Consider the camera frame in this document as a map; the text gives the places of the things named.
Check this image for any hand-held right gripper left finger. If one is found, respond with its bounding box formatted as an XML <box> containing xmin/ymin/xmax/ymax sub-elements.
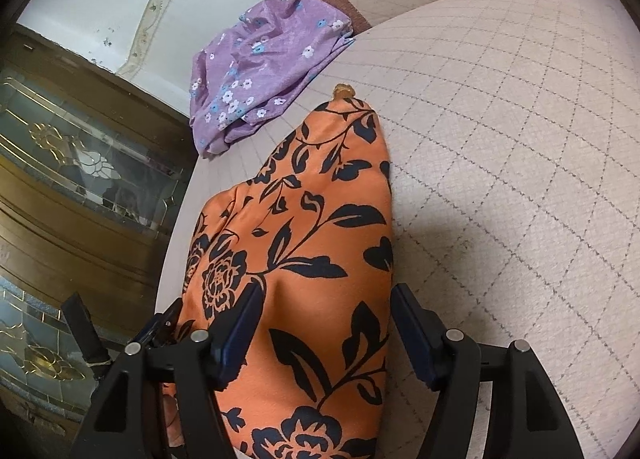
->
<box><xmin>67</xmin><ymin>283</ymin><xmax>264</xmax><ymax>459</ymax></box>

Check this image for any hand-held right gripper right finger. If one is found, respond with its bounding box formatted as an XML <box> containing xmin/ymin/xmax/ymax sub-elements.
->
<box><xmin>391</xmin><ymin>283</ymin><xmax>586</xmax><ymax>459</ymax></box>

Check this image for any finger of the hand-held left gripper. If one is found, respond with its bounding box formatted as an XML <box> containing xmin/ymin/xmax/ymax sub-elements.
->
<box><xmin>132</xmin><ymin>296</ymin><xmax>184</xmax><ymax>347</ymax></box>
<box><xmin>60</xmin><ymin>291</ymin><xmax>110</xmax><ymax>367</ymax></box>

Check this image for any orange black floral garment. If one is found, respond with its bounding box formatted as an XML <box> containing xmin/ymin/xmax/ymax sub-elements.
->
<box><xmin>167</xmin><ymin>83</ymin><xmax>397</xmax><ymax>459</ymax></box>

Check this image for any wooden cabinet with glass doors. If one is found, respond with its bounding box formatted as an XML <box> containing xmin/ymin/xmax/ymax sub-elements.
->
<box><xmin>0</xmin><ymin>22</ymin><xmax>197</xmax><ymax>459</ymax></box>

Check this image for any purple floral garment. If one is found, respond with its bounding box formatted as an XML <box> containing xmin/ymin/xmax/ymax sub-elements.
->
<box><xmin>189</xmin><ymin>0</ymin><xmax>357</xmax><ymax>156</ymax></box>

